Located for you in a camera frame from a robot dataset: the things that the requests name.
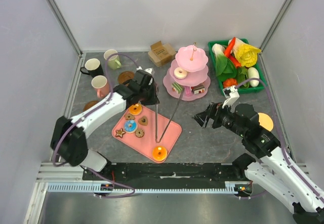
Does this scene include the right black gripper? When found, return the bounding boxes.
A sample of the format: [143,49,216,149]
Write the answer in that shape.
[190,100,246,137]

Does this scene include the green layered cake slice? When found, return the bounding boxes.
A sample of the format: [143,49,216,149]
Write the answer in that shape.
[172,82,184,94]

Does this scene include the metal serving tongs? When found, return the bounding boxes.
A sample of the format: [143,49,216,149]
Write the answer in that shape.
[154,90,185,144]

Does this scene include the small orange glazed donut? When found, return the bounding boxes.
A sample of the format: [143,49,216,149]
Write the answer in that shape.
[152,146,168,162]

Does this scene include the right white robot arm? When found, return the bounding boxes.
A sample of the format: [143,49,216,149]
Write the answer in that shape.
[193,103,323,223]

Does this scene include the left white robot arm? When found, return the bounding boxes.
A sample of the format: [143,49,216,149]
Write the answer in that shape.
[50,67,159,180]

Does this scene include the large orange glazed donut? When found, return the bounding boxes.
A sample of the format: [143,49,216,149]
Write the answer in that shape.
[129,104,142,116]

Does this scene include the brown saucer upper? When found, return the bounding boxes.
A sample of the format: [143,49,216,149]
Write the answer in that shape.
[117,71,135,85]

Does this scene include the brown saucer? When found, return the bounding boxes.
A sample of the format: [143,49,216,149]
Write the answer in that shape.
[117,71,135,85]
[83,100,99,112]

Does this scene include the heart shaped cookie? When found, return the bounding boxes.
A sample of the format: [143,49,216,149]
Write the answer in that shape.
[138,116,148,126]

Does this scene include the chocolate cake slice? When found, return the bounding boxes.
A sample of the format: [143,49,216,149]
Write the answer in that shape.
[191,84,206,95]

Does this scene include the orange pumpkin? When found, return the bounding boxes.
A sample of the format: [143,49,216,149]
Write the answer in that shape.
[223,78,238,88]

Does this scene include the green mug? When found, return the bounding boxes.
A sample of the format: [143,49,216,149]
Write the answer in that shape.
[103,49,122,70]

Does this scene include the blue glazed donut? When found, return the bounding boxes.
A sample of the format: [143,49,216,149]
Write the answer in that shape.
[124,120,138,133]

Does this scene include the cardboard box stack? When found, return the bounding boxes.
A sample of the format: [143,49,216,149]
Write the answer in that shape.
[148,41,176,67]

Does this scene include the pink layered cake slice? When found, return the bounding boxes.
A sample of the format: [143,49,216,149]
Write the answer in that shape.
[184,86,192,97]

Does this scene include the pink serving tray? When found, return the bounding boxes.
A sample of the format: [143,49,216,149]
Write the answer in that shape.
[111,107,182,163]

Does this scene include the pink mug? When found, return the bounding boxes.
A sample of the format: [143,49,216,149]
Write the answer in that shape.
[91,75,110,99]

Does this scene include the small chocolate nut donut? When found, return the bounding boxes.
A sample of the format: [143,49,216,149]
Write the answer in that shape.
[135,128,145,138]

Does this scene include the yellow round sponge cake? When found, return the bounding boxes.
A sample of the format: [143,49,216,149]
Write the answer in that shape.
[258,113,274,131]

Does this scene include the pink three tier stand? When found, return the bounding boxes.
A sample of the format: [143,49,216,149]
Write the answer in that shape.
[163,44,211,101]

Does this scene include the spinach leaves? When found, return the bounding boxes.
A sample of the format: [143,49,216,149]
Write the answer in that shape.
[236,67,250,88]

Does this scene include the green bok choy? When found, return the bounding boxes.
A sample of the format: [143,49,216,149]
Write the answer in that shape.
[212,43,237,82]

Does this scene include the star shaped cookie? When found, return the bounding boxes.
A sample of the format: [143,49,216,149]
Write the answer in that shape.
[115,128,126,138]

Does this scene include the white eggplant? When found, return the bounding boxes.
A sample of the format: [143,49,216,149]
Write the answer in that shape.
[248,67,260,87]

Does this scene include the black mug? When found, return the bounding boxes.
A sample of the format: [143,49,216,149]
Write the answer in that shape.
[80,58,104,78]

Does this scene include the brown saucer lower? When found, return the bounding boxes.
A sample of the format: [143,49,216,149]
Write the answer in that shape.
[83,100,99,112]

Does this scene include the red chili pepper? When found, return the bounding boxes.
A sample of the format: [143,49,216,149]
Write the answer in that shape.
[224,37,236,57]

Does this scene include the yellow napa cabbage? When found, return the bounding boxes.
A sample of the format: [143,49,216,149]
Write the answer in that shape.
[232,38,261,67]

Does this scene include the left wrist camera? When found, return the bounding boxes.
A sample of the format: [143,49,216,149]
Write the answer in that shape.
[136,67,155,76]

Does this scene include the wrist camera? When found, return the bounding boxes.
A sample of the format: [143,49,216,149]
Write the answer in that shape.
[136,67,155,76]
[222,85,239,108]

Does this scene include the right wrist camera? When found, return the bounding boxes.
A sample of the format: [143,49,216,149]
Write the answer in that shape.
[222,85,239,108]

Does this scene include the white cable duct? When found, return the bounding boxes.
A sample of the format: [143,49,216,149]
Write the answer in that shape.
[47,181,249,194]

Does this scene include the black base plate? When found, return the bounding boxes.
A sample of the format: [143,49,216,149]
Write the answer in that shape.
[99,163,249,188]

